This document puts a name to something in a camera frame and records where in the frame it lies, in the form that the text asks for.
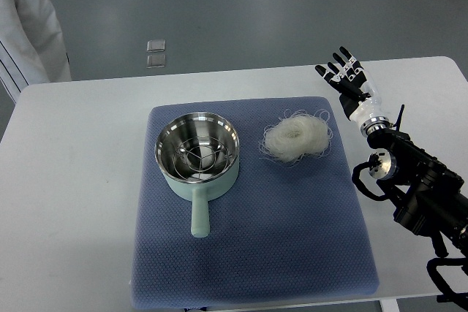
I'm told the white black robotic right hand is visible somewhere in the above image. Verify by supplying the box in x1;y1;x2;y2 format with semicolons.
315;46;391;137

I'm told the white vermicelli nest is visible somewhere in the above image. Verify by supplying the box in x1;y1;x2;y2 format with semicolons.
259;109;333;165

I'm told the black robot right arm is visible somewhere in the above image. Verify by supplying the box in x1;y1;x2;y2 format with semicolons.
352;116;467;309

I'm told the mint green steel pot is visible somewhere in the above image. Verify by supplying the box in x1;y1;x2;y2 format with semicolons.
154;112;240;238

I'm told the blue textured mat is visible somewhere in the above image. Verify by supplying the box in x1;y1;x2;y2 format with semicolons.
131;96;379;309

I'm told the lower metal floor plate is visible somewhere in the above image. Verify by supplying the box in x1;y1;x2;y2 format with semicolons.
146;53;166;68

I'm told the metal floor plate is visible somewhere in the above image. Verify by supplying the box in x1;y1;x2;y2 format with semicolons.
146;39;166;52
146;53;166;68

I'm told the upper metal floor plate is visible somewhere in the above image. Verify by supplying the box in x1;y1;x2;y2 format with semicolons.
146;39;166;52

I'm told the person in white clothing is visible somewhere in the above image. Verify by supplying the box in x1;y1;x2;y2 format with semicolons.
1;0;72;102

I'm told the wire steaming rack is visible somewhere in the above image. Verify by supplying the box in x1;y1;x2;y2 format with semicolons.
173;137;233;183

